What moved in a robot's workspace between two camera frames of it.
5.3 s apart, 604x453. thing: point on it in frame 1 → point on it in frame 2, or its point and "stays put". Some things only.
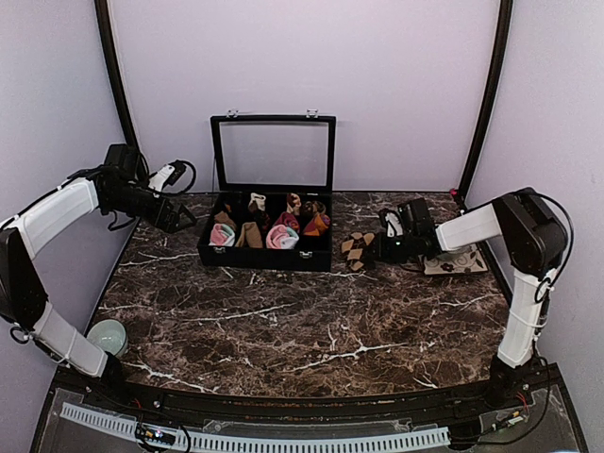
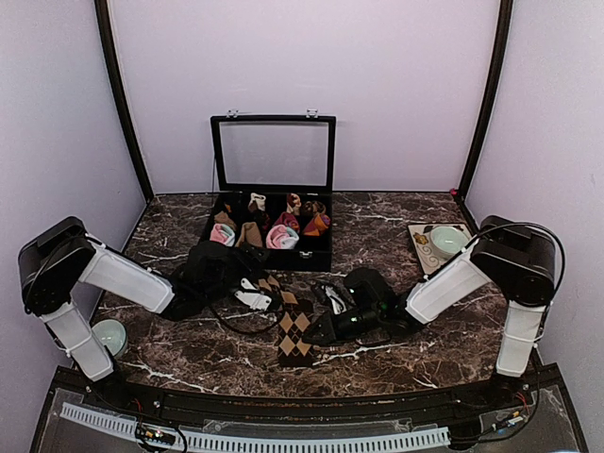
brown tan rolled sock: x=250 y=234 stays put
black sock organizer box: x=275 y=155 stays put
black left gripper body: x=158 y=219 → x=234 y=261
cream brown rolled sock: x=260 y=200 stays put
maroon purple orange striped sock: x=318 y=223 stays put
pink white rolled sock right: x=281 y=237 stays put
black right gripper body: x=397 y=252 → x=367 y=320
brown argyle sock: x=353 y=248 → x=294 y=330
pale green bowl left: x=109 y=335 stays put
